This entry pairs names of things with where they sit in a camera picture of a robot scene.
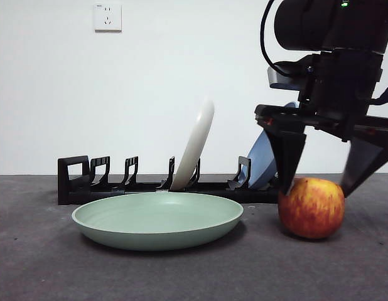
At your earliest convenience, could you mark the cream white round plate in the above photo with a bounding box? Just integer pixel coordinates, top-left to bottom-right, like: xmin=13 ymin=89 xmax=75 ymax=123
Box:
xmin=169 ymin=99 xmax=215 ymax=191

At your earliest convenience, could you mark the red yellow apple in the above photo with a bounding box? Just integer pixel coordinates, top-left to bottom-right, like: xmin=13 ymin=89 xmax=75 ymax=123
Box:
xmin=278 ymin=177 xmax=345 ymax=240

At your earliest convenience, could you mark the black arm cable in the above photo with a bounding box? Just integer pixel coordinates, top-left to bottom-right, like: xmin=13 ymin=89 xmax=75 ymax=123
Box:
xmin=260 ymin=0 xmax=308 ymax=77

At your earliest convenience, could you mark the blue round plate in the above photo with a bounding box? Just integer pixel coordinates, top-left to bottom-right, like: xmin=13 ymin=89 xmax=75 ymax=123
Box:
xmin=246 ymin=102 xmax=297 ymax=189

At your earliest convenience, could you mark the green round plate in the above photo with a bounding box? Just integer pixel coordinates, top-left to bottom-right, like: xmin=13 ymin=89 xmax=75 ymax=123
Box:
xmin=71 ymin=192 xmax=244 ymax=251

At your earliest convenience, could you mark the white wall socket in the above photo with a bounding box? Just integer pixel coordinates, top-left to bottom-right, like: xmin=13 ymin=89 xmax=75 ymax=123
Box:
xmin=94 ymin=3 xmax=122 ymax=33

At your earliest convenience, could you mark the black plastic plate rack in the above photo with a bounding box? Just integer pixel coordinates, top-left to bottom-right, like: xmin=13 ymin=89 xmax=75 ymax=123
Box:
xmin=57 ymin=155 xmax=286 ymax=206

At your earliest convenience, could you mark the pale grey camera box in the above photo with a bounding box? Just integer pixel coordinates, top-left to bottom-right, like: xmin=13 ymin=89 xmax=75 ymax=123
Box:
xmin=267 ymin=61 xmax=311 ymax=91

